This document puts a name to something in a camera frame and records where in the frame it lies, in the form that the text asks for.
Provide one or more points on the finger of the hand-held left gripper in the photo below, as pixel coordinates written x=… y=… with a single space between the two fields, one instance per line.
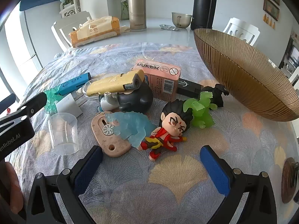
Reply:
x=7 y=100
x=35 y=102

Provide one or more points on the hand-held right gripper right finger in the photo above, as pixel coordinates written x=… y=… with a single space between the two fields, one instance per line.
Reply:
x=216 y=170

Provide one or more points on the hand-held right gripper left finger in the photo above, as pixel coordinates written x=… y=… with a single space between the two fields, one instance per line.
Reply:
x=87 y=165

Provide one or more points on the teal translucent figure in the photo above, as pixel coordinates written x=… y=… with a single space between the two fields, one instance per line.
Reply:
x=52 y=98

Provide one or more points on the pink speckled box cutter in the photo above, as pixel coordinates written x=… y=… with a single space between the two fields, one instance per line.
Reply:
x=102 y=137

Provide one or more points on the white cube charger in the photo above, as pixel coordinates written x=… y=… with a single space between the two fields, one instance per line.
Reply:
x=69 y=106

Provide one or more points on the clear plastic cup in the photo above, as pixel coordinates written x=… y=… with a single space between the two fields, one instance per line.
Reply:
x=63 y=133

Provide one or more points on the green translucent figure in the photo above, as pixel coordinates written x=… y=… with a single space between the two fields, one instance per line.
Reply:
x=201 y=116

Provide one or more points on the light blue translucent figure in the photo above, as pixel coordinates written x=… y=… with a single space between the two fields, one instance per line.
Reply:
x=133 y=128

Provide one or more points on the red robed black-haired figurine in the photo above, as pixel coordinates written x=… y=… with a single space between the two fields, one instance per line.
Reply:
x=172 y=121

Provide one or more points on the black monster figure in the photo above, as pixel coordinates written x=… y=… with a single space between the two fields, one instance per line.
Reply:
x=217 y=95

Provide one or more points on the black-headed white-bodied figurine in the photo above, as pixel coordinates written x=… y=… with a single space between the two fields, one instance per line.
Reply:
x=133 y=100

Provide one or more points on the black rectangular box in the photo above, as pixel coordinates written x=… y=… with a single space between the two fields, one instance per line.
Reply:
x=189 y=88

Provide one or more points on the brown ribbed glass bowl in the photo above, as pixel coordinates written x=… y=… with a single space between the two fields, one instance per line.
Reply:
x=245 y=74

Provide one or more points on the pink card box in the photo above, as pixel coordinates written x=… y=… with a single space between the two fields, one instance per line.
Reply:
x=161 y=79

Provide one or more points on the person's left hand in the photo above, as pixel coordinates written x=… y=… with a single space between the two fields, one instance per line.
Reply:
x=10 y=184

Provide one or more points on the leaf patterned tablecloth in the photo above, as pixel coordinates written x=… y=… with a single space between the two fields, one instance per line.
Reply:
x=130 y=191

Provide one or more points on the brown round object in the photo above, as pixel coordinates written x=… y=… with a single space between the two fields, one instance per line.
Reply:
x=288 y=179

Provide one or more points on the white chair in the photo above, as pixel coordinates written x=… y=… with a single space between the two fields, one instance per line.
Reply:
x=63 y=30
x=240 y=30
x=295 y=77

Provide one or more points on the orange tissue pack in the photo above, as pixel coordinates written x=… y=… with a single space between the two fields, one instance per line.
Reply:
x=93 y=31

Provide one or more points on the white carved shelf with flowers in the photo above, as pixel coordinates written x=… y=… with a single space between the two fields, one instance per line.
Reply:
x=69 y=7

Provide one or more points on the glass vase with flowers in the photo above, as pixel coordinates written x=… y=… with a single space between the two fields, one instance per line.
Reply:
x=123 y=7

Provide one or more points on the gold thermos flask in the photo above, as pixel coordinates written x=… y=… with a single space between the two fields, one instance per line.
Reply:
x=136 y=9

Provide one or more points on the metal cup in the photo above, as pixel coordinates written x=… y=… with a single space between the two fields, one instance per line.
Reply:
x=181 y=19

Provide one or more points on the yellow hanging tassels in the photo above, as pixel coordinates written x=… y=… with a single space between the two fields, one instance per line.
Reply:
x=269 y=22

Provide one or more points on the black thermos flask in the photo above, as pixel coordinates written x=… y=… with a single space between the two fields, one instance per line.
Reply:
x=204 y=4

